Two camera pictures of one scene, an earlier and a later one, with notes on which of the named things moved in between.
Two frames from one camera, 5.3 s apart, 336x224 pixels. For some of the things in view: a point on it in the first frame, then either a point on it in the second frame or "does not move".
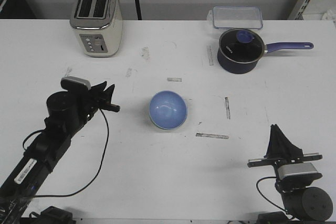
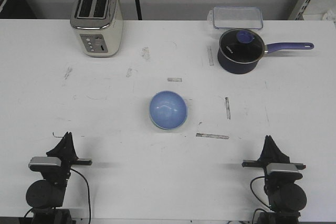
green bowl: [168, 129] does not move
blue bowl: [168, 109] does not move
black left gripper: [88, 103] to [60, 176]
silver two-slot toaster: [96, 18] does not move
